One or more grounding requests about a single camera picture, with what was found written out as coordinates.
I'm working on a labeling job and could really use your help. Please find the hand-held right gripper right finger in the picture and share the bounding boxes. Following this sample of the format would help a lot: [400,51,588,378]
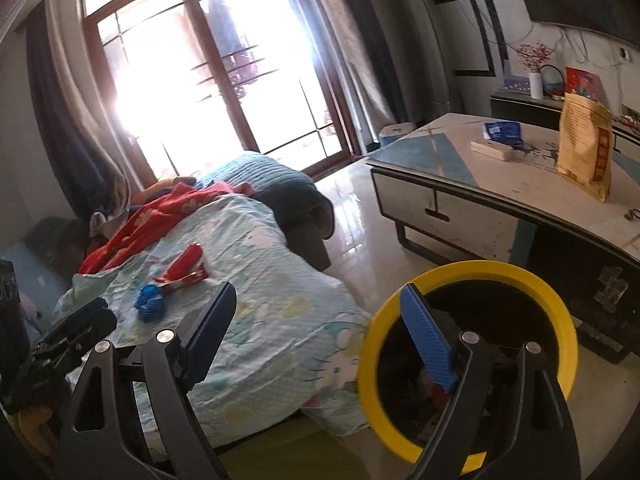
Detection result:
[399,283,583,480]

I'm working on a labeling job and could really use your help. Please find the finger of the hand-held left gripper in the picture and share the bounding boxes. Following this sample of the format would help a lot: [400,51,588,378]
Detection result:
[35,297,118,361]

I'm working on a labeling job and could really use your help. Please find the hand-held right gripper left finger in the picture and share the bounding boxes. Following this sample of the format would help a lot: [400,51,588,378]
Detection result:
[59,281,237,480]

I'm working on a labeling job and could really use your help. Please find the black trash bin yellow rim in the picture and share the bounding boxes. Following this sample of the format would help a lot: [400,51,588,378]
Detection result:
[356,260,580,476]

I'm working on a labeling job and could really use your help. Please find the light blue cartoon bedsheet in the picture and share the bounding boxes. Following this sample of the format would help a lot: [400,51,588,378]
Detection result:
[52,192,373,448]

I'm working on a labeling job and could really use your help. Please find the blue crumpled wrapper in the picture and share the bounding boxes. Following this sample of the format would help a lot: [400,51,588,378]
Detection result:
[135,284,166,323]

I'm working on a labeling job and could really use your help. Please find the red snack wrapper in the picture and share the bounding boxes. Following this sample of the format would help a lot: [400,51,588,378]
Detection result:
[155,242,208,286]

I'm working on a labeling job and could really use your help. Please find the grey cloth pile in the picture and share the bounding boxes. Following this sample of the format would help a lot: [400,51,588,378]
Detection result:
[90,210,131,238]

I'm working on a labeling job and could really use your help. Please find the red floral blanket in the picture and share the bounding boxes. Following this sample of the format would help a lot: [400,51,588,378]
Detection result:
[80,182,253,275]

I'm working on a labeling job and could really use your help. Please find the white blue coffee table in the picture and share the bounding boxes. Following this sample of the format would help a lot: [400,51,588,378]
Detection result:
[367,112,640,366]

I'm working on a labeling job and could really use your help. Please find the green mat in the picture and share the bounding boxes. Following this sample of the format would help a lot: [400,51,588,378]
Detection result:
[220,417,386,480]

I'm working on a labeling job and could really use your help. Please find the orange pillow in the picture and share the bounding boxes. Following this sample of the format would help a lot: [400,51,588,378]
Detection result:
[132,175,198,206]

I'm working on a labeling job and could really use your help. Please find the blue quilted sofa cushion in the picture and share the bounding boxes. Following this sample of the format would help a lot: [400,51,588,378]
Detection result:
[197,152,333,268]

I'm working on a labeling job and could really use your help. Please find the beige curtain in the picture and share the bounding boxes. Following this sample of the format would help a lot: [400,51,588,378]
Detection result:
[295,0,396,128]
[27,0,151,221]

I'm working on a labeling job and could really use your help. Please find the blue packet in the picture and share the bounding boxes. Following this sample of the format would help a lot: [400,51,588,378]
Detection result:
[482,120,523,148]

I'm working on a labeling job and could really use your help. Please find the yellow paper bag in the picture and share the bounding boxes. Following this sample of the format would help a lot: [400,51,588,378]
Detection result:
[556,92,613,203]

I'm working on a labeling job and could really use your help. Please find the black television cabinet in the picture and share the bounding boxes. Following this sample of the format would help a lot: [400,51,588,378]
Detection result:
[490,91,640,161]

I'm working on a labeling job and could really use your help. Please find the brown framed window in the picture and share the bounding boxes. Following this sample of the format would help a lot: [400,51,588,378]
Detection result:
[77,0,361,186]

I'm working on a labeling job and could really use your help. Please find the white vase red flowers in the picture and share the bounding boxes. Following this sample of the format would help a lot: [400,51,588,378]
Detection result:
[515,42,556,100]

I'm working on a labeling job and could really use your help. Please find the dark basket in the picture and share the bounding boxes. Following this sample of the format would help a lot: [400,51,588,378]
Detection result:
[542,65,567,101]

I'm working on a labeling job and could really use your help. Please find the red box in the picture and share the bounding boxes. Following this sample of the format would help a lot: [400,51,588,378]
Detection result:
[565,66,601,98]

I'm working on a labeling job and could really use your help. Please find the white standing air conditioner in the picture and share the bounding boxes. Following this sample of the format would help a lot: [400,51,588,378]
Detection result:
[367,0,441,123]

